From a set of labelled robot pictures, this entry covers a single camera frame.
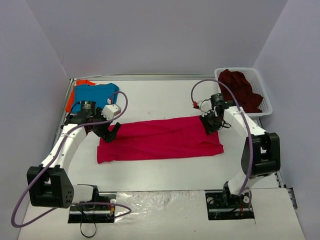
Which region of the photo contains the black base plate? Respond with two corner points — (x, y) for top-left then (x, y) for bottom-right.
(67, 205), (115, 224)
(205, 190), (255, 221)

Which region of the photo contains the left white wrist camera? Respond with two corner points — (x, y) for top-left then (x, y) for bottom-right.
(101, 104), (122, 120)

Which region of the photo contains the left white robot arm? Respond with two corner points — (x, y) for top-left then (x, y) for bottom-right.
(26, 101), (122, 209)

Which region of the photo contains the orange folded t shirt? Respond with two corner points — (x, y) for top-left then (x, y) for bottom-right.
(65, 79), (96, 113)

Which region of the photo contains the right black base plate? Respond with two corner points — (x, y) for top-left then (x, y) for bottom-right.
(205, 190), (255, 221)

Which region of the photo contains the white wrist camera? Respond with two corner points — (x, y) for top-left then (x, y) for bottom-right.
(197, 99), (212, 117)
(101, 104), (122, 120)

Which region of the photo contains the magenta t shirt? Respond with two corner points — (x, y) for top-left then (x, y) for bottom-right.
(96, 116), (224, 164)

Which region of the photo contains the thin black cable loop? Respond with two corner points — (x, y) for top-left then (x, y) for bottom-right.
(79, 219), (98, 237)

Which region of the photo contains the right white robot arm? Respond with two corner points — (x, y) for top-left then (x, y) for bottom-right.
(199, 93), (281, 207)

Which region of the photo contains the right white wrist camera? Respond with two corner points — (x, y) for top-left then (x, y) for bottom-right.
(197, 99), (212, 117)

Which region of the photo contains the dark red t shirt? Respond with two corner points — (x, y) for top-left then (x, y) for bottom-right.
(218, 69), (264, 113)

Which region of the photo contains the white plastic basket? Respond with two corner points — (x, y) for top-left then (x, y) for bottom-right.
(214, 67), (273, 119)

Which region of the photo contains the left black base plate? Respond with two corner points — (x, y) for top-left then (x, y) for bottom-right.
(67, 205), (115, 224)

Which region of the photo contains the blue folded t shirt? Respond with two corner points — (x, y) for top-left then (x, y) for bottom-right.
(71, 83), (120, 114)

